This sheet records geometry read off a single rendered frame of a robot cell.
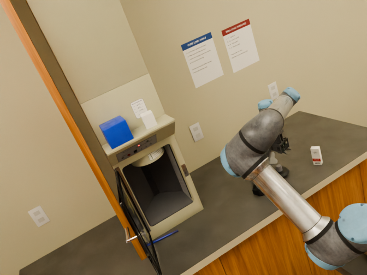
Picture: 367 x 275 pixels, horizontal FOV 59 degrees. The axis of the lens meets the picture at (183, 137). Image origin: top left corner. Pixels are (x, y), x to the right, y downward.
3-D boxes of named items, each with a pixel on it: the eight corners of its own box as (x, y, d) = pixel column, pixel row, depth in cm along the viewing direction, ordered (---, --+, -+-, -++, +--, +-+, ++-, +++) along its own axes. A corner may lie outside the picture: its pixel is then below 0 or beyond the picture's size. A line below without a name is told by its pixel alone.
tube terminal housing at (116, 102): (136, 218, 184) (73, 96, 154) (184, 190, 193) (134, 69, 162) (150, 241, 162) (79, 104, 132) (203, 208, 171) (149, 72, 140)
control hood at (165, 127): (110, 165, 144) (100, 145, 140) (173, 132, 152) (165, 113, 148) (116, 173, 133) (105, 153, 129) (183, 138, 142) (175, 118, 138)
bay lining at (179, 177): (136, 205, 182) (110, 153, 168) (176, 183, 188) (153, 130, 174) (150, 227, 160) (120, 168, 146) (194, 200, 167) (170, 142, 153)
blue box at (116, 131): (107, 143, 140) (98, 125, 136) (128, 132, 142) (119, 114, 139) (112, 149, 131) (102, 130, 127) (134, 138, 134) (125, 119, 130)
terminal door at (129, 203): (149, 234, 159) (116, 168, 143) (161, 279, 131) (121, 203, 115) (148, 235, 159) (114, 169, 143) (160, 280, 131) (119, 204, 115)
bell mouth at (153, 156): (127, 159, 166) (123, 150, 164) (157, 143, 171) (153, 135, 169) (136, 171, 151) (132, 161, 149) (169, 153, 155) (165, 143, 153)
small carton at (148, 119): (144, 126, 142) (139, 114, 140) (155, 121, 143) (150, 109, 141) (146, 129, 138) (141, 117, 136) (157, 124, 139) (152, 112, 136)
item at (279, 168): (279, 169, 178) (276, 159, 176) (293, 172, 171) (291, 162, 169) (269, 178, 174) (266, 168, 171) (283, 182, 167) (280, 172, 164)
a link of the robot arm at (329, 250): (366, 260, 95) (235, 130, 107) (327, 282, 103) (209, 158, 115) (369, 240, 104) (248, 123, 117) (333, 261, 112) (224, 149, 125)
